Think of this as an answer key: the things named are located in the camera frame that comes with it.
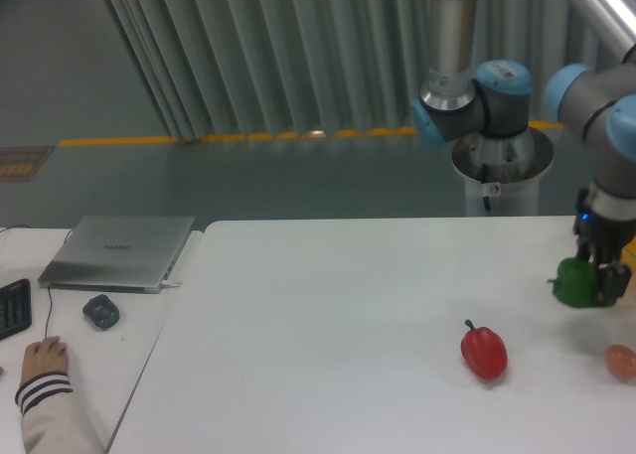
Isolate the brown egg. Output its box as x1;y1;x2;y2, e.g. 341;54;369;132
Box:
604;345;636;379

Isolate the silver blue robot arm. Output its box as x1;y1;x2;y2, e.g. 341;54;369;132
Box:
411;0;635;308

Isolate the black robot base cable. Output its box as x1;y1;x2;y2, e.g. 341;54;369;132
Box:
479;162;493;217

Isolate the small black tray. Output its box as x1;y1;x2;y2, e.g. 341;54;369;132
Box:
82;294;120;331

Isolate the black mouse cable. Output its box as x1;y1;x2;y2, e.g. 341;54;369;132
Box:
44;285;55;340

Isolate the black keyboard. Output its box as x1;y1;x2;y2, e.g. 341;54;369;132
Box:
0;278;32;340

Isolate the beige striped-cuff sleeve forearm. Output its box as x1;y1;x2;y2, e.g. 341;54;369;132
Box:
15;372;105;454

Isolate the green bell pepper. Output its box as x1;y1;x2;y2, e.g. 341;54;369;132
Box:
550;257;598;309

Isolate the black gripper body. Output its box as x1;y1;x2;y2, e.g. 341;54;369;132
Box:
573;186;635;265

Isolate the person's hand on mouse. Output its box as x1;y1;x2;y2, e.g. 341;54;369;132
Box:
20;336;69;385

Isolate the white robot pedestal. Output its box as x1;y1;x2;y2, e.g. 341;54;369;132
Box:
452;127;555;217

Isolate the silver closed laptop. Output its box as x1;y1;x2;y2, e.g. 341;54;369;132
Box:
38;216;195;293

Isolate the red bell pepper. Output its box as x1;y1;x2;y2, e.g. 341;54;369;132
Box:
460;319;508;381

